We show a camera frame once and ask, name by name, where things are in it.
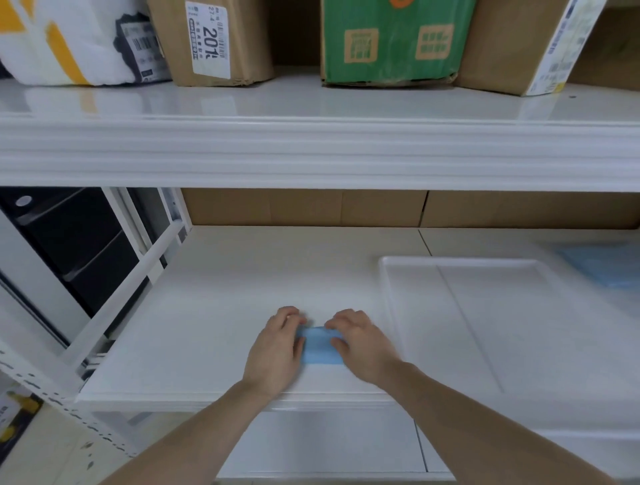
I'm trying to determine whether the person's right hand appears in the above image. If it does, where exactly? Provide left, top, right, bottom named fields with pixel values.
left=323, top=308, right=403, bottom=386

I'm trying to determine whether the person's left hand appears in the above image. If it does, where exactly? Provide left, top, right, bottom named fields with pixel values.
left=241, top=305, right=309, bottom=400

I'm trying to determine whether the blue cloth sheet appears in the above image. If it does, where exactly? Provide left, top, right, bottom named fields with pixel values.
left=295, top=326, right=349, bottom=366

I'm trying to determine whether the white plastic tray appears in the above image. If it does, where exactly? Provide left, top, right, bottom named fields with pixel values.
left=377, top=256, right=640, bottom=443

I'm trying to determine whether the blue white absorbent pad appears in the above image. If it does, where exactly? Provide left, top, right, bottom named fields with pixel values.
left=556, top=244, right=640, bottom=290

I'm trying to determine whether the person's left forearm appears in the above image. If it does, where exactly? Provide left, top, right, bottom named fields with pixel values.
left=99, top=379, right=281, bottom=485

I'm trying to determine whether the person's right forearm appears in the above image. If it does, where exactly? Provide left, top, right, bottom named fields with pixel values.
left=377, top=360, right=619, bottom=485

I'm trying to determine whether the brown cardboard back panel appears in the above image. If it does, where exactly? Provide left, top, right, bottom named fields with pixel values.
left=181, top=188, right=640, bottom=231
left=267, top=0, right=640, bottom=87

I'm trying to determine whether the white metal shelving rack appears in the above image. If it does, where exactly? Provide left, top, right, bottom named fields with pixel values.
left=0, top=75, right=640, bottom=485

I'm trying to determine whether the black drawer cabinet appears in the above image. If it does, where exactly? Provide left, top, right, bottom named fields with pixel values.
left=0, top=187, right=169, bottom=346

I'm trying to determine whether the white and blue beer carton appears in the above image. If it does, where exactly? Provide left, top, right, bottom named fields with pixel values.
left=0, top=392, right=43, bottom=446

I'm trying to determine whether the green cardboard box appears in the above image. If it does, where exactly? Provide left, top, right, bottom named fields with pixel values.
left=319, top=0, right=477, bottom=89

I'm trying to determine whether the brown box with white label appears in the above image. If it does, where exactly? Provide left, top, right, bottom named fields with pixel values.
left=146, top=0, right=275, bottom=88

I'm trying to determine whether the tall box with white labels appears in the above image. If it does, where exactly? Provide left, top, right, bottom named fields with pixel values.
left=455, top=0, right=609, bottom=97

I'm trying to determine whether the white foam package yellow tape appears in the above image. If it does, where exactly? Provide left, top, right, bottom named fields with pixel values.
left=0, top=0, right=173, bottom=87

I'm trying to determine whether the white window frame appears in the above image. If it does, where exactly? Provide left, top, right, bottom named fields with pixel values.
left=102, top=187, right=193, bottom=280

